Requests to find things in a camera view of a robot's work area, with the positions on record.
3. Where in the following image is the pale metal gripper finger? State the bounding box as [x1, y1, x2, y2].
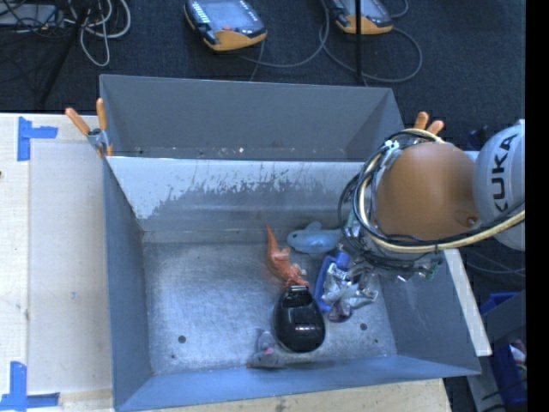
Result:
[322, 264, 350, 303]
[337, 288, 380, 313]

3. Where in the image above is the blue plastic box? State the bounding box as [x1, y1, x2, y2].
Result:
[313, 251, 351, 304]

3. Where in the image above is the pale blue toy shark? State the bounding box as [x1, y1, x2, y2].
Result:
[286, 221, 343, 256]

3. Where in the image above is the black tape dispenser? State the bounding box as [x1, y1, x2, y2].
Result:
[273, 285, 327, 354]

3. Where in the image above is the orange toy dinosaur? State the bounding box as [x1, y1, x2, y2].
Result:
[264, 224, 311, 288]

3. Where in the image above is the grey toy mouse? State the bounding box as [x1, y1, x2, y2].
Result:
[245, 328, 287, 370]

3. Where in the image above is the grey metal bin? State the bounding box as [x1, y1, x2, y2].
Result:
[98, 74, 492, 412]

